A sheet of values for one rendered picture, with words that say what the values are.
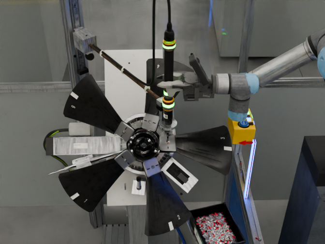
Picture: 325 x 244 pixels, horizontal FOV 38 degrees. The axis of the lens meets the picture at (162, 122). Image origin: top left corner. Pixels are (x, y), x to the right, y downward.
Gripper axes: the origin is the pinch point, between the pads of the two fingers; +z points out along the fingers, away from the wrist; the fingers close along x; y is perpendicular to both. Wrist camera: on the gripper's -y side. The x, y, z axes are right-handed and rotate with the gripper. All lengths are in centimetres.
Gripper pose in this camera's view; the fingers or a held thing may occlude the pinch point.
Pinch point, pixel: (160, 79)
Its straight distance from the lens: 172.7
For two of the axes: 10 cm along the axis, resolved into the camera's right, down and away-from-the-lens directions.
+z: -10.0, 0.1, -0.4
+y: -0.1, 7.8, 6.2
